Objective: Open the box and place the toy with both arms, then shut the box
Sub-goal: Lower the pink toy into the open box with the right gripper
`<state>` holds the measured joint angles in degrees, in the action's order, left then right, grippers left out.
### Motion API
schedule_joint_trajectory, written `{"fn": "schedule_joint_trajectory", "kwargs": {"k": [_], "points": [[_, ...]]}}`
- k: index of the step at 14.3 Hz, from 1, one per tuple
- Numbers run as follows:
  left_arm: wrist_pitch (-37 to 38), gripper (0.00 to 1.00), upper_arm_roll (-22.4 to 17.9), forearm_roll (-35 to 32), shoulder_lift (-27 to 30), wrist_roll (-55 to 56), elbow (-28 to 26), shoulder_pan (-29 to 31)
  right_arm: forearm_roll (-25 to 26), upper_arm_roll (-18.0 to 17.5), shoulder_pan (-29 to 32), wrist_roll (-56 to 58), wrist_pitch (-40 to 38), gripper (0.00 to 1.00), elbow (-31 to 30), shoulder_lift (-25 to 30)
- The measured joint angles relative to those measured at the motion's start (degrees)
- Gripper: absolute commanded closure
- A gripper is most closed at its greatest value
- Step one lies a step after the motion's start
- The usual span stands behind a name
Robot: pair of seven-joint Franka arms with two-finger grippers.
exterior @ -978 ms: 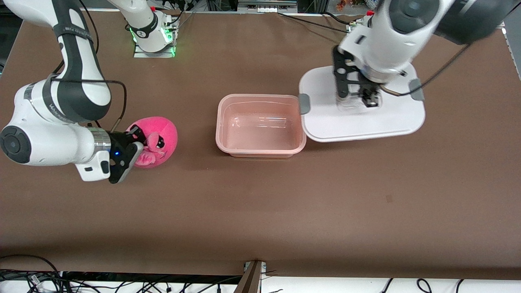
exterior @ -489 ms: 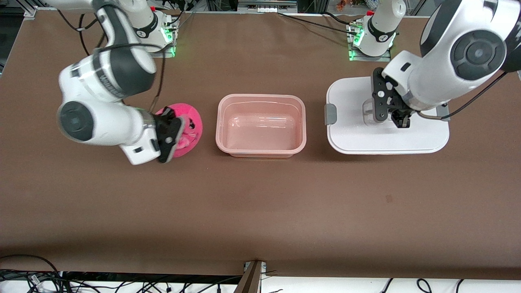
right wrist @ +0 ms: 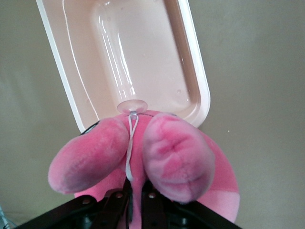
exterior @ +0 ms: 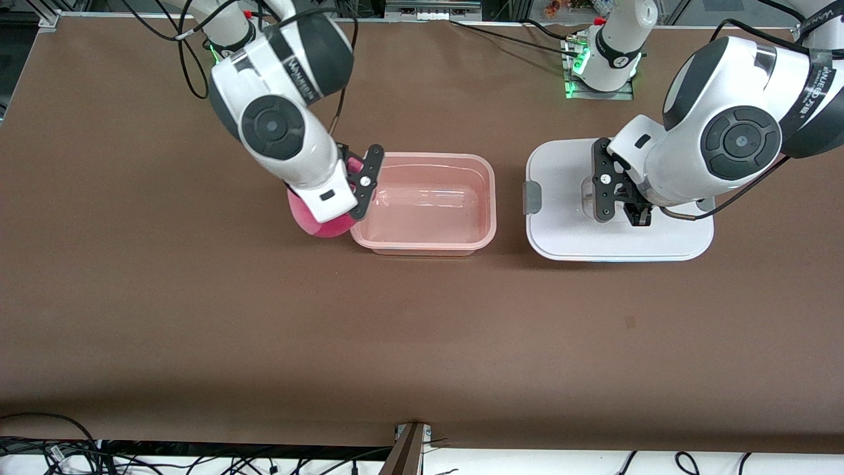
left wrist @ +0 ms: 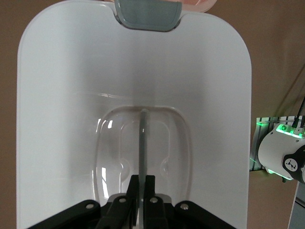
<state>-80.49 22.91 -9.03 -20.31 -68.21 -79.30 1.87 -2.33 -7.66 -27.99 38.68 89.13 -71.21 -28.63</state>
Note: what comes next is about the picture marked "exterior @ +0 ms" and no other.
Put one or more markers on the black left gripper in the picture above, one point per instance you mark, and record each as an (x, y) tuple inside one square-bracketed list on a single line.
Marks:
[(638, 212)]

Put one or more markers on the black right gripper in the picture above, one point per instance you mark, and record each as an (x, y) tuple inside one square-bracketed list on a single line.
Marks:
[(342, 148)]

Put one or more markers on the pink plush toy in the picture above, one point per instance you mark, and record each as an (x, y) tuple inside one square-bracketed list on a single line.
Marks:
[(313, 221)]

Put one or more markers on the white box lid grey clips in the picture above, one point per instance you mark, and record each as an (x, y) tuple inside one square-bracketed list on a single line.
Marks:
[(567, 231)]

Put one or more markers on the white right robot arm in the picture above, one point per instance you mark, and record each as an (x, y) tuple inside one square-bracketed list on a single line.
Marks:
[(277, 125)]

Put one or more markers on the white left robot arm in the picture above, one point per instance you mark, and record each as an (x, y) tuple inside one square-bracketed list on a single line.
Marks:
[(738, 138)]

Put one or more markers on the pink plastic box base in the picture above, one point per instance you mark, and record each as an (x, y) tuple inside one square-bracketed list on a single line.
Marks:
[(428, 224)]

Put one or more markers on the grey metal fixture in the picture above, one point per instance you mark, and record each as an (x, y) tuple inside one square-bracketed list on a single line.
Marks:
[(432, 10)]

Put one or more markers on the colourful small figure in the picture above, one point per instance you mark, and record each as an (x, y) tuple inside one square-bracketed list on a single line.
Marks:
[(552, 8)]

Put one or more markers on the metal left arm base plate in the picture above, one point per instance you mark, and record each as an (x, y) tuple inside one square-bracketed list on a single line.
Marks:
[(626, 94)]

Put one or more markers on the brown metal edge bracket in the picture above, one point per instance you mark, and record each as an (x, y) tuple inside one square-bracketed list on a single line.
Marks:
[(403, 452)]

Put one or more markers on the aluminium frame profile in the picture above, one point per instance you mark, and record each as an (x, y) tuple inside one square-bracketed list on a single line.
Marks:
[(49, 20)]

